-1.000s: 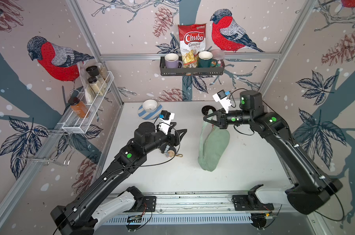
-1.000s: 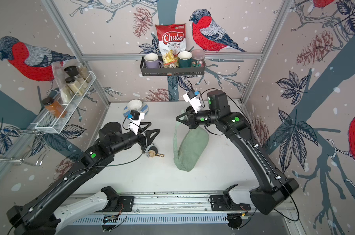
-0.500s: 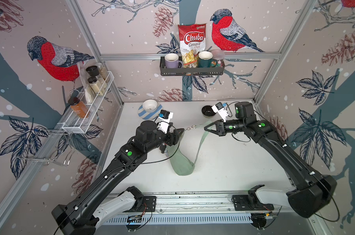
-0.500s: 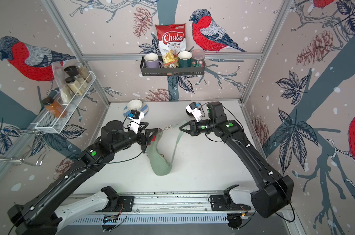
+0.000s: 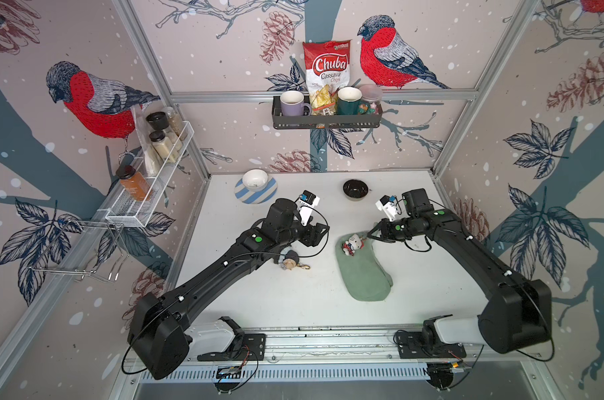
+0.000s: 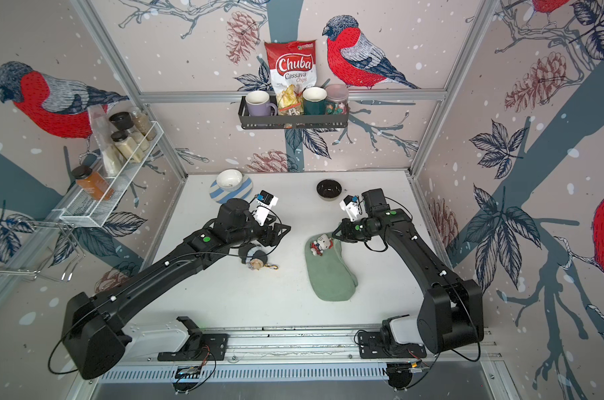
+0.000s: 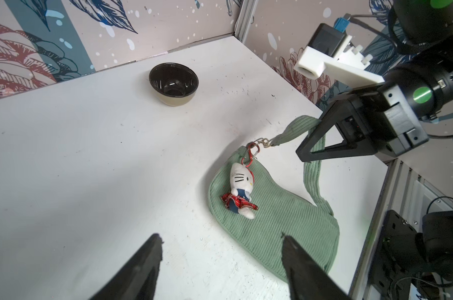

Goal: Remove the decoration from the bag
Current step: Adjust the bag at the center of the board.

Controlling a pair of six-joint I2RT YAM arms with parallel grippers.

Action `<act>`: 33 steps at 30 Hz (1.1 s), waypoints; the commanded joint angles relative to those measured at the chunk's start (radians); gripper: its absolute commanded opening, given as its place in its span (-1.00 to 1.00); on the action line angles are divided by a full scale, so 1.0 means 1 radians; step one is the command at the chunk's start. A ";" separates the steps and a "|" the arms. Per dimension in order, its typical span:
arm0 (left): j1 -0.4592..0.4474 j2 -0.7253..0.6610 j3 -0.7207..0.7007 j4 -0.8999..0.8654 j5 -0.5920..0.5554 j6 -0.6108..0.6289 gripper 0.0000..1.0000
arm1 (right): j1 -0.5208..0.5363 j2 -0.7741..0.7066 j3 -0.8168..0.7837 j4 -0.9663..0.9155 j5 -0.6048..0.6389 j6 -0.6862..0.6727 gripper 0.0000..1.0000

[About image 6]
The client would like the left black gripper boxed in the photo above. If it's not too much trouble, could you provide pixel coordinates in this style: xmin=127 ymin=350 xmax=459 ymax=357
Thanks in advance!
xmin=228 ymin=212 xmax=293 ymax=248

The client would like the dark plush doll keychain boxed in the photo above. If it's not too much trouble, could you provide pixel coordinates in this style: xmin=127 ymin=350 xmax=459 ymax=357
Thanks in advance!
xmin=238 ymin=243 xmax=278 ymax=271

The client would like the red white bear charm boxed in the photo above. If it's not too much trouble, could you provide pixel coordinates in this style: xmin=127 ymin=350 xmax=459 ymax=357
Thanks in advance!
xmin=310 ymin=233 xmax=334 ymax=256

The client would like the green corduroy bag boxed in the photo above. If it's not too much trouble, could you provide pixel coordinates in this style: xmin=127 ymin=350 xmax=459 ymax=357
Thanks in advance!
xmin=305 ymin=233 xmax=359 ymax=302

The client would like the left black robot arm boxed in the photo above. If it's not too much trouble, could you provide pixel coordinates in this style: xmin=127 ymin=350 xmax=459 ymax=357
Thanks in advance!
xmin=59 ymin=198 xmax=291 ymax=380

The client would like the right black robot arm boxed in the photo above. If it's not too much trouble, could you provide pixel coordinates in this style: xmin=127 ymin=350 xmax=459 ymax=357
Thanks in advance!
xmin=331 ymin=188 xmax=485 ymax=354

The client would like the red Chuba chips bag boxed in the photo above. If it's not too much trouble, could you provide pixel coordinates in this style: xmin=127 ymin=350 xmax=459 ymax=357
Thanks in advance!
xmin=265 ymin=40 xmax=317 ymax=116

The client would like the clear plastic zip bag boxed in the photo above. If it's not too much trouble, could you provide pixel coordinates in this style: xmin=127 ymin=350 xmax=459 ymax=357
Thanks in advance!
xmin=88 ymin=105 xmax=125 ymax=178

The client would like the black small bowl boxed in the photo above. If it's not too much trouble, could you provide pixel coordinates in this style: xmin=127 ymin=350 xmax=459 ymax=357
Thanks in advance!
xmin=316 ymin=179 xmax=343 ymax=201

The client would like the blue striped saucer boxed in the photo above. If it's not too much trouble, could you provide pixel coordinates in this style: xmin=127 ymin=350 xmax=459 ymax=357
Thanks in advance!
xmin=209 ymin=175 xmax=253 ymax=204

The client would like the white small bowl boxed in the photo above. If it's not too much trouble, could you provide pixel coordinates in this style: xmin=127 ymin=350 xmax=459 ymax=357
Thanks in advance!
xmin=216 ymin=169 xmax=243 ymax=192

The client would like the purple mug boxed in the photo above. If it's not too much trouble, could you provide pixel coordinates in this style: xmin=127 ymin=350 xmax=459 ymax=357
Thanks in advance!
xmin=245 ymin=90 xmax=278 ymax=117

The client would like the pink lidded candy jar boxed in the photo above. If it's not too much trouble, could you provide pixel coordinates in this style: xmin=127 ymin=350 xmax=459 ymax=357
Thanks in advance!
xmin=325 ymin=83 xmax=349 ymax=115

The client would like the green mug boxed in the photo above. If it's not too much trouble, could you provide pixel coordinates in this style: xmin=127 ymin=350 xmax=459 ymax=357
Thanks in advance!
xmin=303 ymin=87 xmax=327 ymax=116

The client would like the far brown spice jar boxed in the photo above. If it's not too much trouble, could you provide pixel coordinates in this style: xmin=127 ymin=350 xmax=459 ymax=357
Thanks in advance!
xmin=130 ymin=108 xmax=156 ymax=142

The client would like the beige spice jar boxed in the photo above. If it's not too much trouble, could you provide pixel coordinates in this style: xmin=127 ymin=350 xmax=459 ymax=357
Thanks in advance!
xmin=111 ymin=130 xmax=143 ymax=163

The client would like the black lid spice jar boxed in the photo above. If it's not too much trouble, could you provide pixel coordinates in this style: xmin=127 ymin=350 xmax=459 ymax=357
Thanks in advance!
xmin=108 ymin=112 xmax=150 ymax=152

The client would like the orange spice bottle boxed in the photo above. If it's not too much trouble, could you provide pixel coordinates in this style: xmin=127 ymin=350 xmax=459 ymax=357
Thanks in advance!
xmin=71 ymin=165 xmax=114 ymax=201

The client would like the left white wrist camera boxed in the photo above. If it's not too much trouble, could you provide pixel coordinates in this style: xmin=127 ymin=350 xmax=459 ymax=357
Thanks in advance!
xmin=253 ymin=190 xmax=278 ymax=226

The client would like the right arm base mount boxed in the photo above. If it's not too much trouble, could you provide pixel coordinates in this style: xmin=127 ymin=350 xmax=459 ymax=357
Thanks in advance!
xmin=354 ymin=314 xmax=427 ymax=359

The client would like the dark metal wall shelf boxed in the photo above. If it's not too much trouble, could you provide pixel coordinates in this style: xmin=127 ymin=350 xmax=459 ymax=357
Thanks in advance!
xmin=238 ymin=96 xmax=350 ymax=129

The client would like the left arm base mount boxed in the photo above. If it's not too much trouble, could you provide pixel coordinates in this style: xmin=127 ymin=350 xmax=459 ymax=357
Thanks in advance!
xmin=157 ymin=316 xmax=230 ymax=362

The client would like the white wire spice rack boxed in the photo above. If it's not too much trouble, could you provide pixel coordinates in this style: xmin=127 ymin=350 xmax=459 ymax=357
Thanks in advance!
xmin=59 ymin=121 xmax=164 ymax=228

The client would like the metal wire hook rack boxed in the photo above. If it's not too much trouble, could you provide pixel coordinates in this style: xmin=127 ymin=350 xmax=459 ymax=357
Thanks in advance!
xmin=0 ymin=218 xmax=86 ymax=283

